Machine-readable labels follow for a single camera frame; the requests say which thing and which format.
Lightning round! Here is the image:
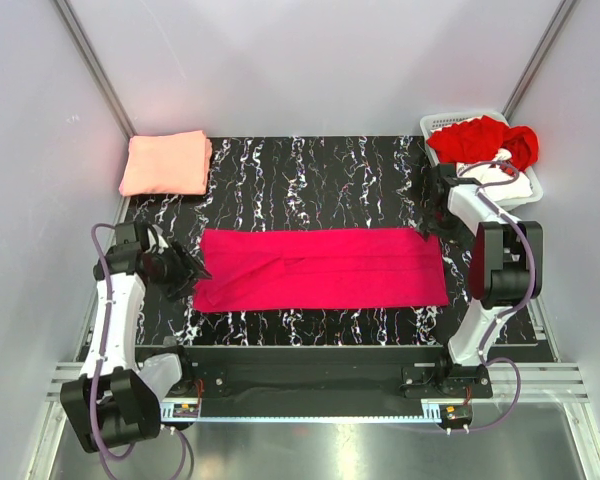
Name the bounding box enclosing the magenta pink t shirt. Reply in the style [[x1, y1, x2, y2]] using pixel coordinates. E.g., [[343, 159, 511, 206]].
[[193, 228, 449, 313]]

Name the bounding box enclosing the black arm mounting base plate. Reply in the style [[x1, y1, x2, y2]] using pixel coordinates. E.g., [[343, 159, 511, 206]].
[[172, 363, 493, 399]]

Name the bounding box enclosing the slotted white cable duct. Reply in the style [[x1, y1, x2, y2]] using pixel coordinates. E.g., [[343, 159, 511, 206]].
[[160, 401, 442, 424]]

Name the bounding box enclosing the white printed t shirt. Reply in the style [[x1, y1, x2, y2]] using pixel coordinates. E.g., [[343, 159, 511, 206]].
[[456, 148, 532, 202]]

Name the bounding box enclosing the red t shirt in basket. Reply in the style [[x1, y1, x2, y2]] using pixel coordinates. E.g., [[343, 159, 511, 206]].
[[426, 115, 539, 172]]

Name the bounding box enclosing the white plastic laundry basket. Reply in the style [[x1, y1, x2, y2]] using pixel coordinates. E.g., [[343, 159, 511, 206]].
[[420, 111, 543, 211]]

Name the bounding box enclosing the folded peach t shirt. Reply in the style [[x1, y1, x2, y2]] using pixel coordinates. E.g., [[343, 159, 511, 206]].
[[119, 131, 212, 197]]

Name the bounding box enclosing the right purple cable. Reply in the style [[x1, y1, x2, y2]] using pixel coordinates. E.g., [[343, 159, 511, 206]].
[[442, 160, 537, 434]]

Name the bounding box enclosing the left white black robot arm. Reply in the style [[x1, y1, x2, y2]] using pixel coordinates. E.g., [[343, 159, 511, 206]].
[[60, 221, 211, 459]]

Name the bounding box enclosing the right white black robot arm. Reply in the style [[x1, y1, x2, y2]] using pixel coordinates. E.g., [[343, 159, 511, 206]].
[[412, 163, 544, 398]]

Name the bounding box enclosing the aluminium frame post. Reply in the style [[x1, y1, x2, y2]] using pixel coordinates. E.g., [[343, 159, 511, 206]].
[[502, 0, 580, 120], [50, 0, 136, 139]]

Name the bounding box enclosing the left aluminium frame post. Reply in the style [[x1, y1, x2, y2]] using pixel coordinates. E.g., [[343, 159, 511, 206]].
[[50, 0, 136, 139]]

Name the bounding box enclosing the right aluminium frame post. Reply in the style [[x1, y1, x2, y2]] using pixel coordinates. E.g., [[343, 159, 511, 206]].
[[502, 0, 580, 120]]

